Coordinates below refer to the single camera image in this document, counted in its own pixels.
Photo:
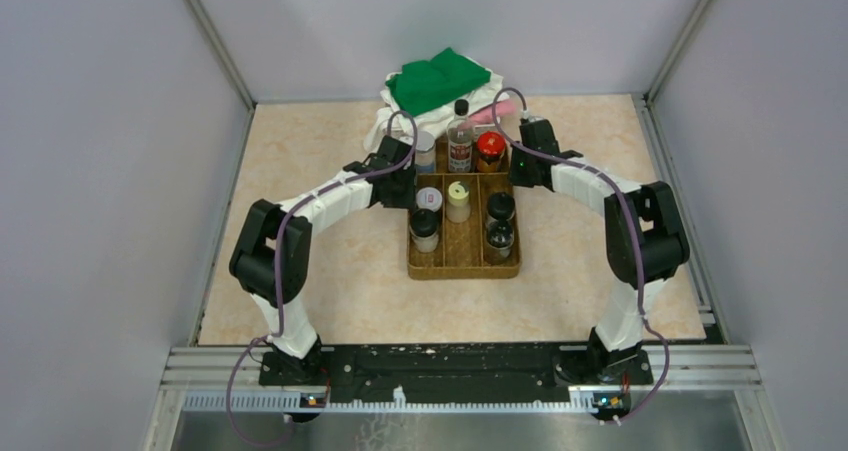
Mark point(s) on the red lid chili sauce jar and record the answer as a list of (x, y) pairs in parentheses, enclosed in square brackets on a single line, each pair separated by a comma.
[(491, 147)]

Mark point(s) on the pink cloth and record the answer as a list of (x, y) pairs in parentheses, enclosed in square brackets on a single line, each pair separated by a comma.
[(488, 115)]

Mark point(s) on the yellow cap clear bottle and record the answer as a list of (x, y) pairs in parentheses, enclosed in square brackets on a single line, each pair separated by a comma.
[(458, 208)]

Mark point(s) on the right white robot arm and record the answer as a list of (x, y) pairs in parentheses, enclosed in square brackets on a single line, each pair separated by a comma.
[(645, 240)]

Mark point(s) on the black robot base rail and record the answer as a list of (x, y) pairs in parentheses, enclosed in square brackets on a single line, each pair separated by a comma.
[(454, 374)]

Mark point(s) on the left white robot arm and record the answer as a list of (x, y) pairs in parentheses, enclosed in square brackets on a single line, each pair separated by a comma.
[(271, 257)]

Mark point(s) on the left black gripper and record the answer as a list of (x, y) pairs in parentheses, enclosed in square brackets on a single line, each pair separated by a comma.
[(408, 200)]

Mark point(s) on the silver lid spice jar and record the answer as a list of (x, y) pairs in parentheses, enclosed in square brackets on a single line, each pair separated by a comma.
[(425, 154)]

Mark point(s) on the black cap squeeze bottle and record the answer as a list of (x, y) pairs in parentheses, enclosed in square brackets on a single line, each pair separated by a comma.
[(500, 206), (424, 230)]

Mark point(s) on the black lid pepper shaker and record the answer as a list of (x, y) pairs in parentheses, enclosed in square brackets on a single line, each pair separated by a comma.
[(499, 242)]

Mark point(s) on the woven bamboo divided tray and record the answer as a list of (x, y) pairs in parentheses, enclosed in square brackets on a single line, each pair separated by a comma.
[(459, 253)]

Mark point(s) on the white cloth pile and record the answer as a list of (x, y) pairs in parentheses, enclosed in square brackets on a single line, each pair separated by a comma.
[(434, 121)]

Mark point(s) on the white lid brown sauce jar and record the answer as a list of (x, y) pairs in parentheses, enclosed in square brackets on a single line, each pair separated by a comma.
[(429, 198)]

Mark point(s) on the green folded cloth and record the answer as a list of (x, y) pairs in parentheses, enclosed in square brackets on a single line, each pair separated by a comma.
[(425, 85)]

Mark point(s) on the dark bottle red white label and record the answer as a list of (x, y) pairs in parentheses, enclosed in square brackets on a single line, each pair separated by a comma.
[(460, 139)]

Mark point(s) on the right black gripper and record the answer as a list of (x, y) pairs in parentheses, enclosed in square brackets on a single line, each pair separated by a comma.
[(515, 179)]

